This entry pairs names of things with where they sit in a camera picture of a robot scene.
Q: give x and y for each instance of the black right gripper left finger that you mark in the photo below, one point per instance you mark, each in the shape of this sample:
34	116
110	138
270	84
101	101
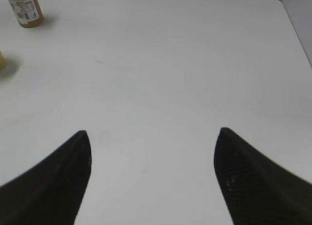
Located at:
51	192

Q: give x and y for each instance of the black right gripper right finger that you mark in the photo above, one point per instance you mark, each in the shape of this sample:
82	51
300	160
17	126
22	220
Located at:
256	190

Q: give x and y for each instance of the yellow paper cup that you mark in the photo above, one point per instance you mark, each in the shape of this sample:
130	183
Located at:
2	61

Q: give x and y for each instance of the orange juice bottle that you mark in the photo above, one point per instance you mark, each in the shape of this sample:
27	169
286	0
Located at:
27	12

